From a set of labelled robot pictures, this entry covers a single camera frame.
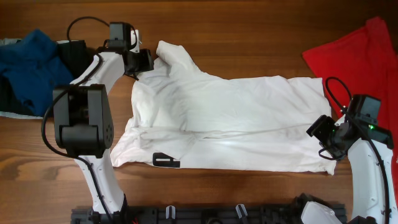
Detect white t-shirt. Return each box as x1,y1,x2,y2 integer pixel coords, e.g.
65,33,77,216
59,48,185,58
111,41,336,174

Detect black folded garment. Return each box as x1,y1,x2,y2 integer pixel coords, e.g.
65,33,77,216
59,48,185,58
1,40,93,116

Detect left black cable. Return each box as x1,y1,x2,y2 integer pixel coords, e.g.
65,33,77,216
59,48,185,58
41,16,139,224

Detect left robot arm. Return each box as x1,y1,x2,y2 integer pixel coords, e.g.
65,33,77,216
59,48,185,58
47,22,154,223

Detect blue folded shirt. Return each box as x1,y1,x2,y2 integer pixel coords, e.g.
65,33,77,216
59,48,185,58
1,29,74,116

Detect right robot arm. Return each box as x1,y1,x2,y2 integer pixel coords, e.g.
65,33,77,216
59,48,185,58
307,95,397,223

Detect red t-shirt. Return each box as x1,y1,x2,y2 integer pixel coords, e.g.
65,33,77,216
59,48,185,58
302,17,397,192

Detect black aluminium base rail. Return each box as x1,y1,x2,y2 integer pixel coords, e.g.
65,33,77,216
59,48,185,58
70,202,346,224

